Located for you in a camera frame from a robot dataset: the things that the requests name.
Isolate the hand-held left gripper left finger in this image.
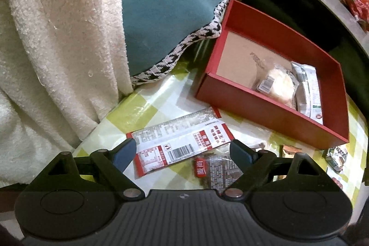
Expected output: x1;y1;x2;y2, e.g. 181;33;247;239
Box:
27;138;145;201

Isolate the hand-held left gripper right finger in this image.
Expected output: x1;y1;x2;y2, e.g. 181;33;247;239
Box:
220;139;343;201

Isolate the dark snack packet red label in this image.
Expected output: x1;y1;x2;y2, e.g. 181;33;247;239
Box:
192;148;245;196

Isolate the red cardboard box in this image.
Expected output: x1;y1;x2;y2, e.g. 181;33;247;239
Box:
194;0;351;148

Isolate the long white red snack packet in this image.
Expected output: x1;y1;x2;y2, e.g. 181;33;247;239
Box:
126;107;235;177

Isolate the small orange brown packet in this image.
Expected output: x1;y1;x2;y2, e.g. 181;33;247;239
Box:
280;145;303;158

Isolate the pastry in clear wrapper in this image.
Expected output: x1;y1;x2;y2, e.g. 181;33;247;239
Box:
256;63;299;108

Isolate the white green snack packet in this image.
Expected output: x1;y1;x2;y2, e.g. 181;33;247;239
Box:
291;61;324;125

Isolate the dark green white packet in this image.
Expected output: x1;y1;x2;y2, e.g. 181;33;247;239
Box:
326;146;349;172

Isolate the small red packet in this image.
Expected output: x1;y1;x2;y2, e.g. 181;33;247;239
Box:
331;176;344;191

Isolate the white fluffy blanket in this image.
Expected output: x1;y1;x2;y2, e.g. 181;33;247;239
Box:
0;0;134;189

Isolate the teal cushion with houndstooth trim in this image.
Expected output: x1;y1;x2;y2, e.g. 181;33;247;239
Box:
118;0;277;89

